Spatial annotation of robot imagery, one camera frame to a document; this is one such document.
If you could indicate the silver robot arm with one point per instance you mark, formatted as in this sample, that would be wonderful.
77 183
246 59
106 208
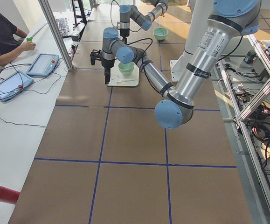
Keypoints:
127 12
216 22

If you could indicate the aluminium frame post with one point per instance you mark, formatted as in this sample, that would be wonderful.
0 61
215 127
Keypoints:
48 13

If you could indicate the red fire extinguisher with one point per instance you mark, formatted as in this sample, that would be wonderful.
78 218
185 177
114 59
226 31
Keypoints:
8 195

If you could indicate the far blue teach pendant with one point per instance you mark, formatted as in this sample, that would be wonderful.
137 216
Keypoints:
43 65

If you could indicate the black keyboard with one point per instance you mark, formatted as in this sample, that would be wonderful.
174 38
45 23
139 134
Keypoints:
63 27

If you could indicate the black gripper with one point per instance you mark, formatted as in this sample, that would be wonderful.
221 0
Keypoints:
124 31
107 63

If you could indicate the seated person black shirt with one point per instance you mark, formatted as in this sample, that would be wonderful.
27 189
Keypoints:
10 48

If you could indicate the near blue teach pendant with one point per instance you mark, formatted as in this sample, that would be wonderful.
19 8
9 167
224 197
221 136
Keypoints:
14 84

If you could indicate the green bowl with ice cubes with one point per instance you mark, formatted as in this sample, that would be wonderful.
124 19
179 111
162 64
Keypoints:
160 33

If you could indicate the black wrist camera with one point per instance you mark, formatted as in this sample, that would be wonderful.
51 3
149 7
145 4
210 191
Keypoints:
95 56

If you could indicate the blue teach pendant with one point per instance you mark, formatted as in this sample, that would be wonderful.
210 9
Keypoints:
43 65
14 84

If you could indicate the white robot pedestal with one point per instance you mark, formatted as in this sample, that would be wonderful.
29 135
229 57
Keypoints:
190 42

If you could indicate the white plastic spoon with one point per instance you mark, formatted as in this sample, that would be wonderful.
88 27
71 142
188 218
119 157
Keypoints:
124 80

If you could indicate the cream bear tray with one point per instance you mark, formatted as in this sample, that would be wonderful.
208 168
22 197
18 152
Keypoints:
117 75

